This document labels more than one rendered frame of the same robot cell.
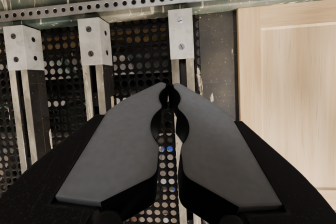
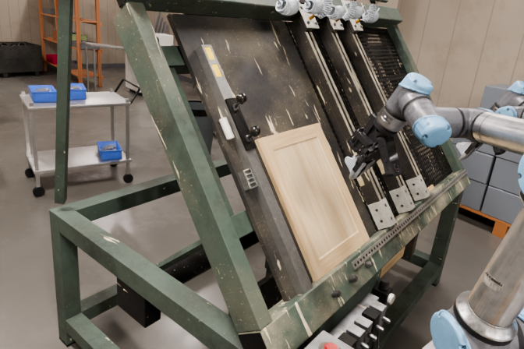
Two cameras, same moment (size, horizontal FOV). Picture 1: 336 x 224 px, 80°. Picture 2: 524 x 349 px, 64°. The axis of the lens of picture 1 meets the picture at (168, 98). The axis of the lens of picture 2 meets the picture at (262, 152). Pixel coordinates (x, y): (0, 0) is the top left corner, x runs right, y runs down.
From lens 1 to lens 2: 1.81 m
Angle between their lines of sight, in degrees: 41
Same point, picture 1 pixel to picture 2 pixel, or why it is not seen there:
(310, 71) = (331, 213)
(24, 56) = (419, 182)
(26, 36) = (422, 192)
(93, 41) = (407, 197)
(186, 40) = (385, 209)
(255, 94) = (344, 192)
